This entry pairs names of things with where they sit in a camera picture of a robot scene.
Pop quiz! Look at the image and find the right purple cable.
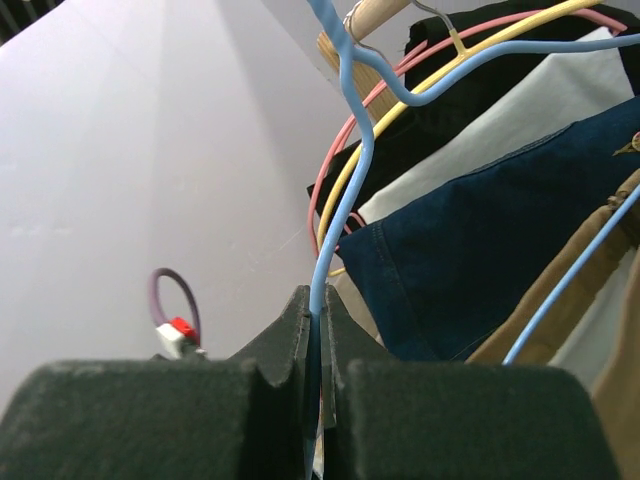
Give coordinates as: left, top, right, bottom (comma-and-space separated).
148, 268, 203, 346

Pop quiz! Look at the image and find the wooden clothes rack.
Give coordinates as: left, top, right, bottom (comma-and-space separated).
316, 0, 416, 124

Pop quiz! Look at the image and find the yellow hanger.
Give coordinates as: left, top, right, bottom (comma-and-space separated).
316, 0, 601, 279

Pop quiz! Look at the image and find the black garment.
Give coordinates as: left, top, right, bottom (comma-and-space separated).
315, 1, 639, 216

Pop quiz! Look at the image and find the blue wire hanger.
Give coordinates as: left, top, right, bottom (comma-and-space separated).
299, 0, 640, 480

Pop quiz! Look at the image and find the pink hanger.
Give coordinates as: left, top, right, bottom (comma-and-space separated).
307, 8, 628, 256

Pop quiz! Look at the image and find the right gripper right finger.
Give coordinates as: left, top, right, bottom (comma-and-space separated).
322, 288, 619, 479

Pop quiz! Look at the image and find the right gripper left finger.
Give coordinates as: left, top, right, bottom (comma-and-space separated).
1, 286, 309, 479

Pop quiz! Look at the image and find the white cloth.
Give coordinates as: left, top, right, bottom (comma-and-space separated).
358, 49, 634, 223

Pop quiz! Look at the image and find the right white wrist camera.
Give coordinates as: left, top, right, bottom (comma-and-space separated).
155, 317, 206, 359

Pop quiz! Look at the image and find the navy blue denim garment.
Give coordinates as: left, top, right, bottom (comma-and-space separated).
338, 99, 639, 361

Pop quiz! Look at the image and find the brown skirt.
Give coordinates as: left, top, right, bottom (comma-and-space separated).
329, 169, 640, 480

